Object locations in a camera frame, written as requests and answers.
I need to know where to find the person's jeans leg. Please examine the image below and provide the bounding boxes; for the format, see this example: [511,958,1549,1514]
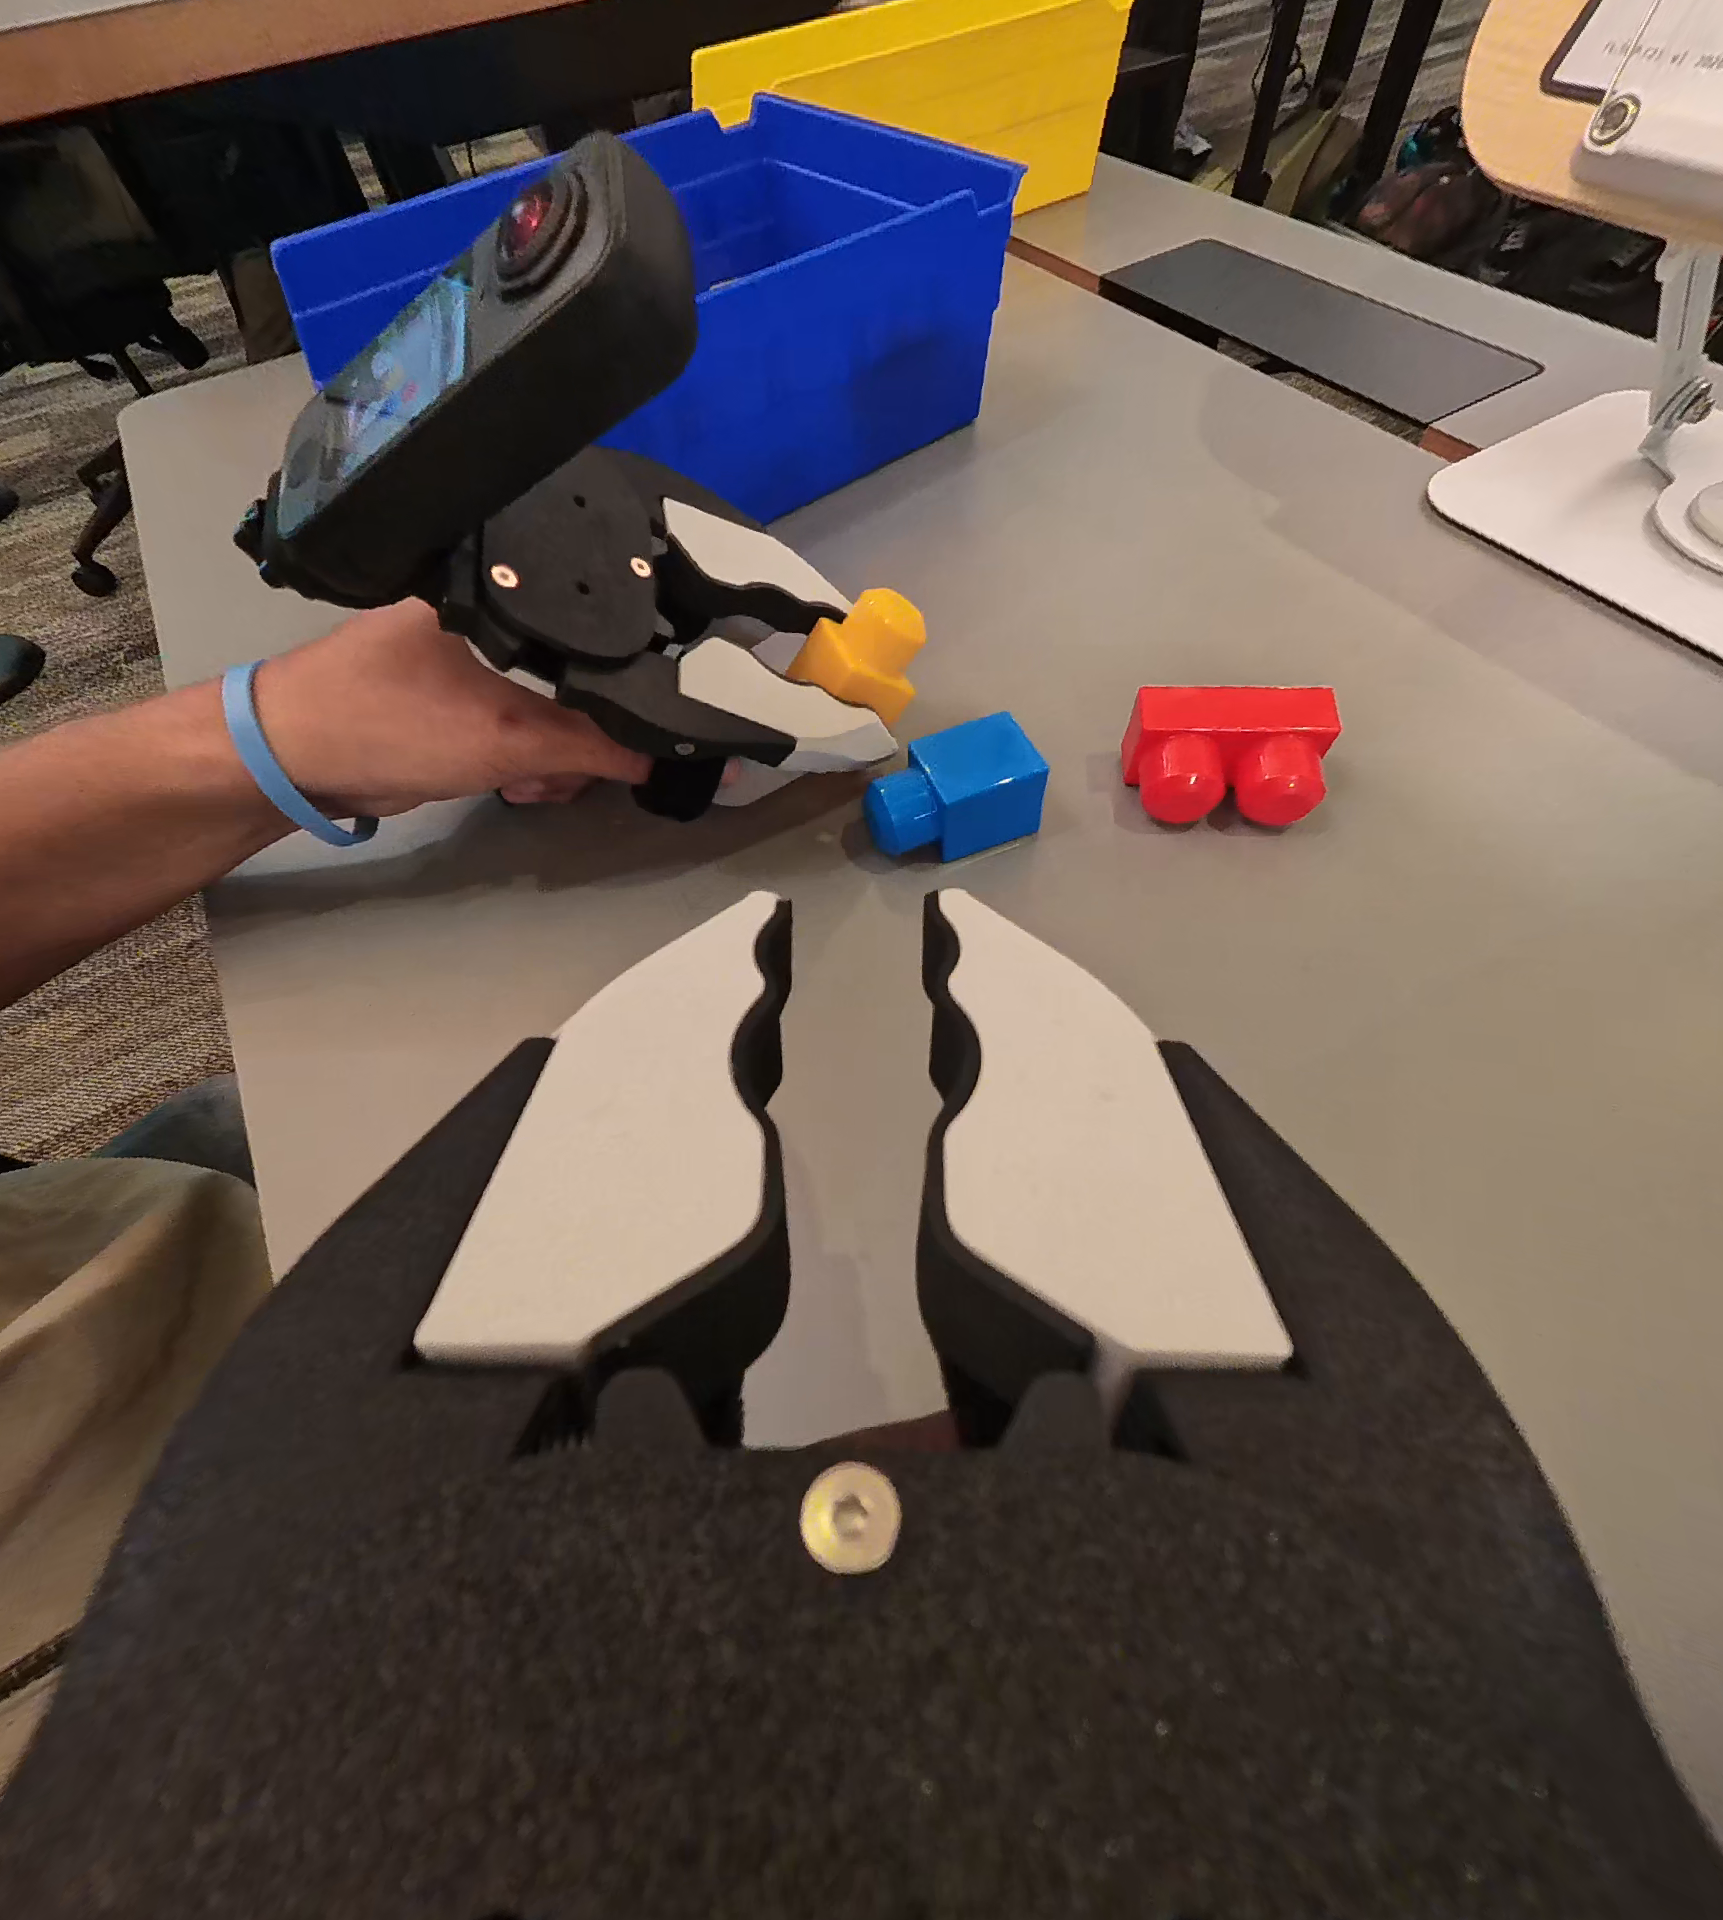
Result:
[82,1086,260,1191]

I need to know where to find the person's left forearm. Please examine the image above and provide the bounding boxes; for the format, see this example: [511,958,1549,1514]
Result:
[0,676,278,1071]

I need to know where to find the blue storage bin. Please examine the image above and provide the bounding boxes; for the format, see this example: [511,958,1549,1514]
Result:
[268,90,1027,530]

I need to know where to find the orange mega block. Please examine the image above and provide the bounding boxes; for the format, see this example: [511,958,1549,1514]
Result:
[795,589,929,726]

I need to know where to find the red mega block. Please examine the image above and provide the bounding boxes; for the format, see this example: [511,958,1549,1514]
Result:
[1119,684,1349,834]

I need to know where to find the wooden table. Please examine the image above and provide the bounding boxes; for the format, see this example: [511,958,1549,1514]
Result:
[0,0,629,132]

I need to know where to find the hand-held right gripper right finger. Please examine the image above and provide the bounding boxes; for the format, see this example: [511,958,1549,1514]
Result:
[915,889,1297,1376]

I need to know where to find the yellow storage bin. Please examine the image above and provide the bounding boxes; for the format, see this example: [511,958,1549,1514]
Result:
[691,0,1135,217]

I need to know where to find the white board stand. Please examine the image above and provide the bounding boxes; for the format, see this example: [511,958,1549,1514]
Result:
[1425,256,1723,720]

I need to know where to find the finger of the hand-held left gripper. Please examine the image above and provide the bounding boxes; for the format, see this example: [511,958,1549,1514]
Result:
[681,640,911,780]
[661,497,869,650]

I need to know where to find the black flat panel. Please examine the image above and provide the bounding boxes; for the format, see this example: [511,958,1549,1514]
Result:
[1095,240,1549,432]

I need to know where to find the person's left hand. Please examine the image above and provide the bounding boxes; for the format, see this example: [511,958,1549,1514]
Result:
[256,594,689,822]

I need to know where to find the blue mega block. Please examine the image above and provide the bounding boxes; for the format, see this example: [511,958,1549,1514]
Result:
[861,713,1055,871]

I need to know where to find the person's beige jacket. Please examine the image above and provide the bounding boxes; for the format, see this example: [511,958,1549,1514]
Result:
[0,1156,282,1838]

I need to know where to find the blue wristband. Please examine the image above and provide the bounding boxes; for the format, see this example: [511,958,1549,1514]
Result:
[220,660,379,852]

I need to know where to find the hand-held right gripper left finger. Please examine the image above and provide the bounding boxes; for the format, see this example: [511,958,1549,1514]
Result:
[415,892,797,1370]

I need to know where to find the black office chair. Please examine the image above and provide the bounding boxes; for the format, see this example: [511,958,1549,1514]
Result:
[0,136,240,591]

